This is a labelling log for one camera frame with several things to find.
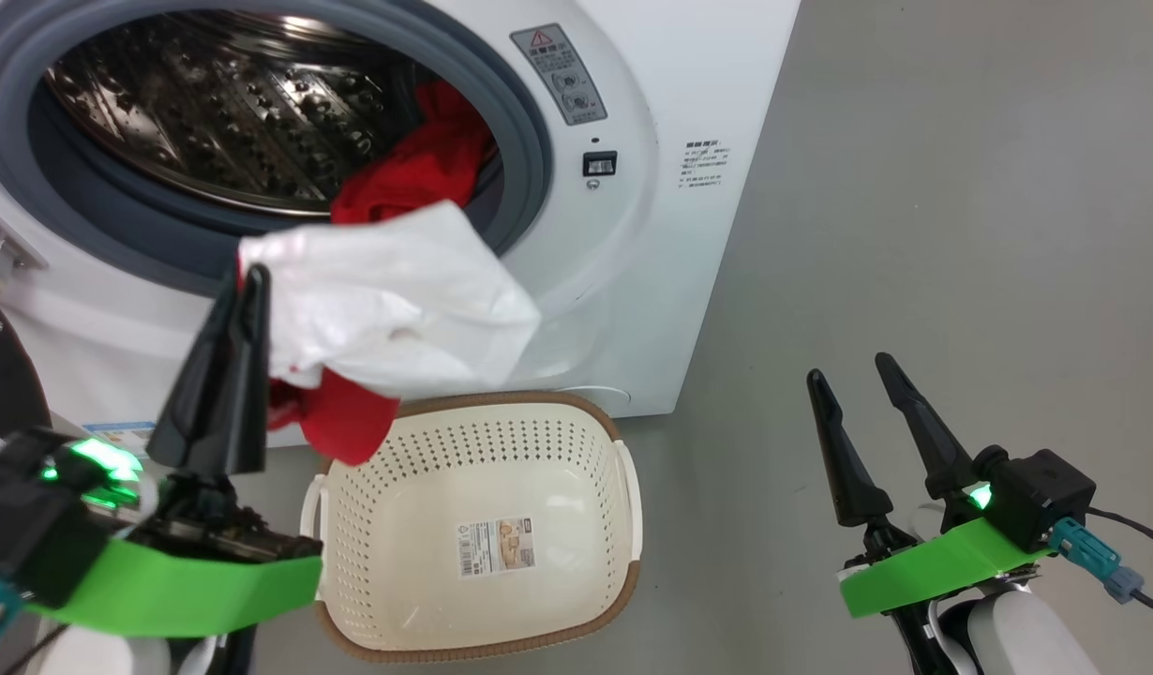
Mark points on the teal right camera connector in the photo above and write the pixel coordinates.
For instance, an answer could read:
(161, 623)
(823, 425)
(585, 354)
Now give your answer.
(1087, 548)

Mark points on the white washing machine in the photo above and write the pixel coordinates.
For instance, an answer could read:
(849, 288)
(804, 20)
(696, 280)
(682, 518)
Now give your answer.
(651, 281)

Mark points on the grey warning label sticker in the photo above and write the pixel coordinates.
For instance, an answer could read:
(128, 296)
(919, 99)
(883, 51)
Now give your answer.
(560, 75)

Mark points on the dark washing machine door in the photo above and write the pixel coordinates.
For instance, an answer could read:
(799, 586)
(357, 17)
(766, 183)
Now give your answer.
(5, 375)

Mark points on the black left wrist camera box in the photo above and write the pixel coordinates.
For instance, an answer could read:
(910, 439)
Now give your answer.
(23, 516)

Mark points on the black door latch socket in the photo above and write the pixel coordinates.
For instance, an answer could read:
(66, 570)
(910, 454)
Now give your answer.
(600, 164)

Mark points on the grey rubber door gasket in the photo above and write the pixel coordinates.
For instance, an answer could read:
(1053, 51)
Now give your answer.
(525, 141)

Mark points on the steel washing machine drum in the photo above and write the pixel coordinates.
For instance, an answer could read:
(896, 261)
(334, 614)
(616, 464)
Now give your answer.
(220, 103)

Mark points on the cream perforated laundry basket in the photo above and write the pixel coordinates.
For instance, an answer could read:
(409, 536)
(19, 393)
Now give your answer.
(483, 469)

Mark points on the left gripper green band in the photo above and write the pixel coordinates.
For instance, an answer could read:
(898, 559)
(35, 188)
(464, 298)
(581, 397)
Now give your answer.
(183, 586)

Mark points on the red garment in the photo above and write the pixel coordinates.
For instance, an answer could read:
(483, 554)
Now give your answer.
(417, 169)

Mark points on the blue energy label sticker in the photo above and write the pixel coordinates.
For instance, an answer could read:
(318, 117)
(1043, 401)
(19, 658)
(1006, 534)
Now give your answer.
(117, 439)

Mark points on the round drain filter cover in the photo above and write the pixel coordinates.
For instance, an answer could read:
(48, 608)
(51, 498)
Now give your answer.
(595, 398)

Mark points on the white garment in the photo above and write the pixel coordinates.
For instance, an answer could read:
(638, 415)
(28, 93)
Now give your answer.
(398, 291)

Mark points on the paper basket label sticker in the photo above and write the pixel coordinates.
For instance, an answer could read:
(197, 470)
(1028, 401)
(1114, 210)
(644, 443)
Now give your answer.
(497, 547)

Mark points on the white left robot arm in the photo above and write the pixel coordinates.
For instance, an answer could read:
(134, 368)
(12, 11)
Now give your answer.
(98, 656)

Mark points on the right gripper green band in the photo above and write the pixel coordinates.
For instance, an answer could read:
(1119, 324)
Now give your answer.
(933, 567)

